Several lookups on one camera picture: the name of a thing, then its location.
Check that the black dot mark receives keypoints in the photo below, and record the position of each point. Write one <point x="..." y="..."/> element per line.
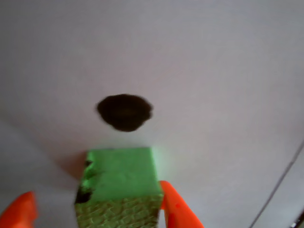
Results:
<point x="124" y="112"/>

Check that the green textured foam block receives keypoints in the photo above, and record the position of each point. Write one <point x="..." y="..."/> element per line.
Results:
<point x="123" y="175"/>

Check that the white paper sheet with lines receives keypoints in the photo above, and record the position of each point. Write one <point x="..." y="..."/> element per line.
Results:
<point x="213" y="59"/>

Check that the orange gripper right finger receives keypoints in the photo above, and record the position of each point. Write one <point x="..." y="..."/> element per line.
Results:
<point x="178" y="211"/>

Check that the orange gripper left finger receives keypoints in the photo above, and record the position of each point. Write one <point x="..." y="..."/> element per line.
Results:
<point x="19" y="211"/>

